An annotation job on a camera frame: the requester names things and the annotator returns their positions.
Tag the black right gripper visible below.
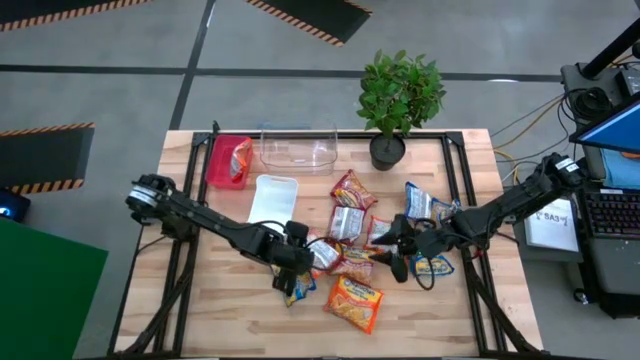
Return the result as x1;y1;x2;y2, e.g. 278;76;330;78
370;215;454;284

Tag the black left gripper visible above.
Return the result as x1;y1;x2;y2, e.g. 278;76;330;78
269;238;315;297

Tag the blue Maruchan noodle packet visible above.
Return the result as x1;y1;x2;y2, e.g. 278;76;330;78
403;180;434;222
409;253;456;279
271;264;318;308
430;197;462;222

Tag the red Maruchan noodle packet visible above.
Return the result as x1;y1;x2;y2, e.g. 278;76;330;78
327;205;367;245
329;168;379;211
330;244;376;287
366;215;396;251
304;228;345;280

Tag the orange Maruchan noodle packet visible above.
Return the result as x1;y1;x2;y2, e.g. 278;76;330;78
323;274;386;336
228;138;254;182

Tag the white plastic bin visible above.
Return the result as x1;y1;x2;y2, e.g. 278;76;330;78
246;174;300;235

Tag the black plant pot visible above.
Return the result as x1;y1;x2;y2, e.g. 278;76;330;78
368;133;407;172

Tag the clear plastic bin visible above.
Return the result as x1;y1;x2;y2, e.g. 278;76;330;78
258;119;340;177

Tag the red plastic bin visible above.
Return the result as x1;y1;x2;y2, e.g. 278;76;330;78
205;133;255;191

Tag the green leafy plant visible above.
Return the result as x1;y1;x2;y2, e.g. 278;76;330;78
355;48;448;139

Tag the white label sign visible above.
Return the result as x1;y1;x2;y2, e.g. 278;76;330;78
522;197;581;254

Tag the grey equipment cart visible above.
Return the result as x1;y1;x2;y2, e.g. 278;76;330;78
559;62;640;321

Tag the black keyboard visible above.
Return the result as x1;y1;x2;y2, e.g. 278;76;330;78
582;189;640;240

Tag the green board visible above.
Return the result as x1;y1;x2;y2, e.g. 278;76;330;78
0;215;110;360

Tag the computer monitor blue screen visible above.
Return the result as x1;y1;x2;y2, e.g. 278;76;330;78
569;93;640;156

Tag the black yellow-striped floor mat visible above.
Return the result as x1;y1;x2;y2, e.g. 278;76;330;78
0;0;151;34
243;0;374;49
0;122;96;196

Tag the black device blue light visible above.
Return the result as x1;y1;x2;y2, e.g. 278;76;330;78
0;187;32;225

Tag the black pole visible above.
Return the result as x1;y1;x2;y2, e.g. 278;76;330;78
579;17;640;81

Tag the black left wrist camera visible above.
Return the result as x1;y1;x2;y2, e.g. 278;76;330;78
284;220;310;242

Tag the black aluminium table frame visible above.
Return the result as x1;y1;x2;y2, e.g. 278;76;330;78
107;128;549;359

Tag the coiled black cable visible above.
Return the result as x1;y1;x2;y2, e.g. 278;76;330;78
569;87;615;122

